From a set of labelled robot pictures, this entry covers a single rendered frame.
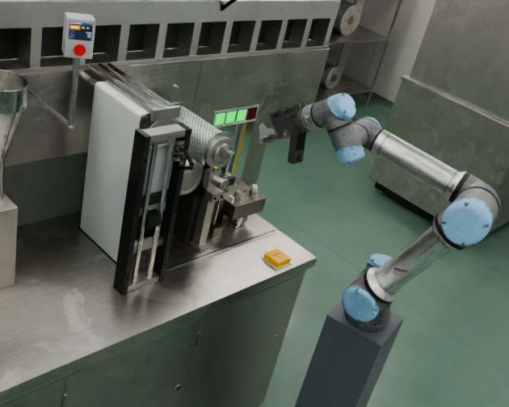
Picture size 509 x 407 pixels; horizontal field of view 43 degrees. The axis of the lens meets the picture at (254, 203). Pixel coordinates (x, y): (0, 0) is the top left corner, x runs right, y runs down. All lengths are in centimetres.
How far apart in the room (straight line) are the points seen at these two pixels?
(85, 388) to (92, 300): 25
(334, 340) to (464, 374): 160
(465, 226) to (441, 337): 217
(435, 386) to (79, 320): 210
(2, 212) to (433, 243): 117
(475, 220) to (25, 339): 122
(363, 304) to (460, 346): 198
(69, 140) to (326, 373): 116
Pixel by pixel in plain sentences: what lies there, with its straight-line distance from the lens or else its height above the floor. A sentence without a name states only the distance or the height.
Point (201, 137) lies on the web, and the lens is 217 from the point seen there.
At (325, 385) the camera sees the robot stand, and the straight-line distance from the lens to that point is 232.
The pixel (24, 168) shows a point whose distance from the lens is 220.
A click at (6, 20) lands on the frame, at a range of 198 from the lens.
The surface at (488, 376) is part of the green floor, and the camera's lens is 378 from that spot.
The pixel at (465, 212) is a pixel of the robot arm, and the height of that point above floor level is 148.
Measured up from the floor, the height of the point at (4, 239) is 107.
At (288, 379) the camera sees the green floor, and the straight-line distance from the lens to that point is 323.
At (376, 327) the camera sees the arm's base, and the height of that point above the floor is 92.
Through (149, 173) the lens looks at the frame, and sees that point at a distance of 184.
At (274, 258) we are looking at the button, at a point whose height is 92.
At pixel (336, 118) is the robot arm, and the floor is 157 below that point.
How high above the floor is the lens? 219
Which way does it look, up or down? 29 degrees down
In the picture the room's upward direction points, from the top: 14 degrees clockwise
